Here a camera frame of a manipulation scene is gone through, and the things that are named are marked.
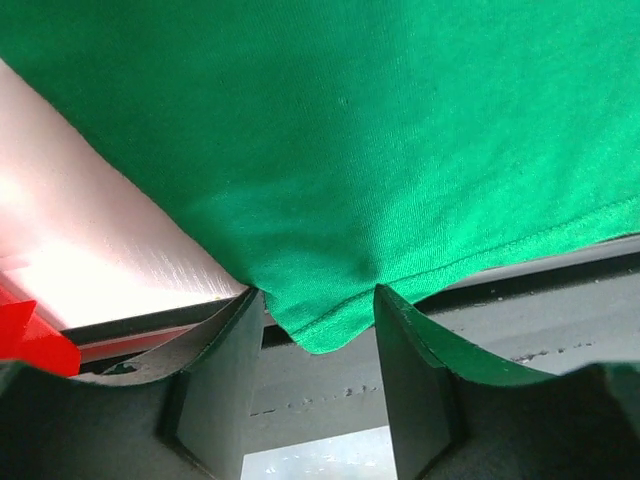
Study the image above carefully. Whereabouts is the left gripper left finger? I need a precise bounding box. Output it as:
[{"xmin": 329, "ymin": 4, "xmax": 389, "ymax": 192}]
[{"xmin": 1, "ymin": 289, "xmax": 264, "ymax": 479}]

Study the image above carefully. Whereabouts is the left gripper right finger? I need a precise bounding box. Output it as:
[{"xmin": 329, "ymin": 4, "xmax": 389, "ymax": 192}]
[{"xmin": 374, "ymin": 285, "xmax": 639, "ymax": 479}]

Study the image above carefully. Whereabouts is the green t shirt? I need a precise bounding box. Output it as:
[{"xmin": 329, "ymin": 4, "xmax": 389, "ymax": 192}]
[{"xmin": 1, "ymin": 1, "xmax": 639, "ymax": 354}]

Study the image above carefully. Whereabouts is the red plastic bin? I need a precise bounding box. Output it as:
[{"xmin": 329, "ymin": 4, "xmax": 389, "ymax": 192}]
[{"xmin": 0, "ymin": 287, "xmax": 81, "ymax": 377}]

